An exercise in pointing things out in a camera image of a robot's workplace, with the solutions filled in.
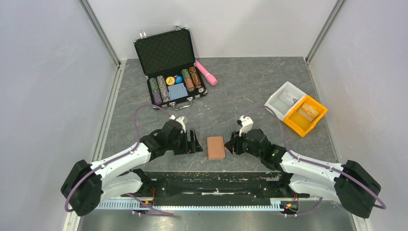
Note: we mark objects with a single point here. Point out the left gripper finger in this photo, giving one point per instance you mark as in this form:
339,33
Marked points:
184,151
195,147

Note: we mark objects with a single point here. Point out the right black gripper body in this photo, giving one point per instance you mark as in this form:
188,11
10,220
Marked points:
241,145

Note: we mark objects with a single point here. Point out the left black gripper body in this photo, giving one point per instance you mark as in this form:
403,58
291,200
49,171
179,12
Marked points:
180,142

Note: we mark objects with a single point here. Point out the brown leather card holder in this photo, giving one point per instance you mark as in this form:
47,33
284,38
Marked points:
215,148

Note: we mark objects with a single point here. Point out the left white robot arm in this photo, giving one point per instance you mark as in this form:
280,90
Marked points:
89,184

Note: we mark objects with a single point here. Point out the blue playing card deck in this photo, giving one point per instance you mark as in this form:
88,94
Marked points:
177,91

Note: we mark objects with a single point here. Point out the card in white bin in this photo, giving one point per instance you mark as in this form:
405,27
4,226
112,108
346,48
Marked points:
288,98

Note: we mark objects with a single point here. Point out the card in yellow bin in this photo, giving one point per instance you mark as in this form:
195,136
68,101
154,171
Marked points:
309,112

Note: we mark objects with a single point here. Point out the green poker chip row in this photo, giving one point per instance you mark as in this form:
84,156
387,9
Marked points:
155,91

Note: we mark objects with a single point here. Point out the white plastic bin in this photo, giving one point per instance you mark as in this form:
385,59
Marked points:
277,106

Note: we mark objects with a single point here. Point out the yellow plastic bin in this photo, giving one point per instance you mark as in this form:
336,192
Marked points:
298,123

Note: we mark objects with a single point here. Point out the yellow dealer chip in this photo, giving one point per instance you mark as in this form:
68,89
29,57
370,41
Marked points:
170,80

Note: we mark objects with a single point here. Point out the red green chip row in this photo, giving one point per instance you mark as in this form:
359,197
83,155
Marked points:
188,80

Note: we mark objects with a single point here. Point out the blue dealer chip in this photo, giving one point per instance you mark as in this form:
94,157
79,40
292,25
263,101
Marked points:
178,79

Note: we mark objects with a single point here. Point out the grey poker chip row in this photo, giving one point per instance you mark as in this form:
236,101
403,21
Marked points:
163,89

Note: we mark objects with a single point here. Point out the pink cylindrical flashlight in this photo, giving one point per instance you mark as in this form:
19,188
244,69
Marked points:
207,75

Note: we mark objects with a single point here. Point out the orange black chip row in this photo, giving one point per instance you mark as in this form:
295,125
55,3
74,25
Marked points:
196,79

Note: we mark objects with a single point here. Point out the black poker chip case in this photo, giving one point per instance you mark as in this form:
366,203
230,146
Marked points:
166,54

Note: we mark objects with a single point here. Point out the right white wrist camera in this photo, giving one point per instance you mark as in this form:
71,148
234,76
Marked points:
245,123

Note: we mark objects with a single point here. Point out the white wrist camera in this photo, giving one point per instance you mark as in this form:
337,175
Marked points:
245,123
181,120

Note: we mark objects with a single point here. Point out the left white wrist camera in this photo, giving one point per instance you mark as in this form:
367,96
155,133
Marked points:
181,120

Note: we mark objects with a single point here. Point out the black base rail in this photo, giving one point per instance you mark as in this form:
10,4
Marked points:
215,188

